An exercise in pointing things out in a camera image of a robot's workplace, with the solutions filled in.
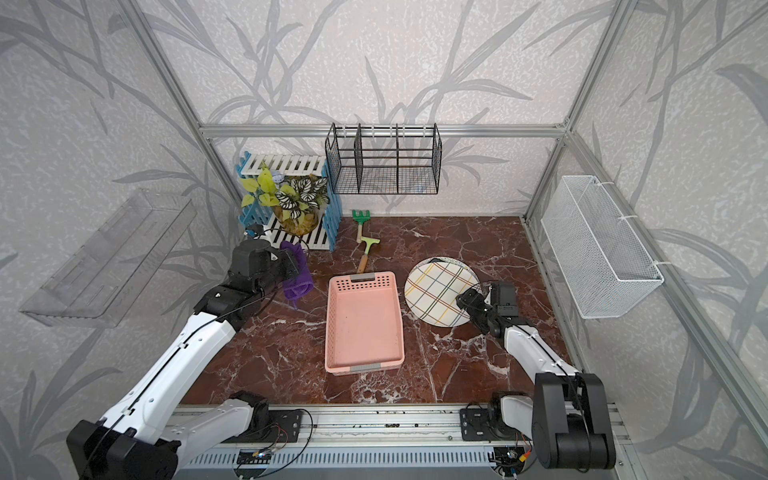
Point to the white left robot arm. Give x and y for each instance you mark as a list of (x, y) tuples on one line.
[(132, 440)]

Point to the clear acrylic wall shelf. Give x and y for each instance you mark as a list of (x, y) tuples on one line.
[(99, 284)]

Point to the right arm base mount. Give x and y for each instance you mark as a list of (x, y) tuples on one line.
[(486, 423)]

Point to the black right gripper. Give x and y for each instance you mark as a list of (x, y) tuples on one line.
[(471, 304)]

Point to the black wire wall rack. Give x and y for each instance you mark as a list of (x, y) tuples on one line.
[(391, 160)]

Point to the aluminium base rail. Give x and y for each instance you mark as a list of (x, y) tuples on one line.
[(368, 437)]

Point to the white mesh wall basket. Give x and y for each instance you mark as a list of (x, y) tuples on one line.
[(606, 268)]

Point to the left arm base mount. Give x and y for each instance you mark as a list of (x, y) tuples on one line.
[(268, 425)]

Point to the pink perforated plastic basket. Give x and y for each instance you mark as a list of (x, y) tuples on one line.
[(364, 328)]

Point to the potted plant in yellow pot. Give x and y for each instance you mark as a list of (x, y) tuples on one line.
[(296, 201)]

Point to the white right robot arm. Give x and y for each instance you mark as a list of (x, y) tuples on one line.
[(567, 417)]

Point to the purple cloth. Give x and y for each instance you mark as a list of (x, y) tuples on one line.
[(302, 284)]

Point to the colourful squiggle round plate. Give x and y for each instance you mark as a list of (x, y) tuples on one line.
[(447, 291)]

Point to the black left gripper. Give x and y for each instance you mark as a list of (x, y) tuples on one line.
[(284, 256)]

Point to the green toy rake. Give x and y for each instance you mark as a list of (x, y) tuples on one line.
[(360, 217)]

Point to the green toy hoe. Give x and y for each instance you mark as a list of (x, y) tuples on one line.
[(369, 243)]

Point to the blue white slatted crate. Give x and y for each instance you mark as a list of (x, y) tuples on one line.
[(324, 236)]

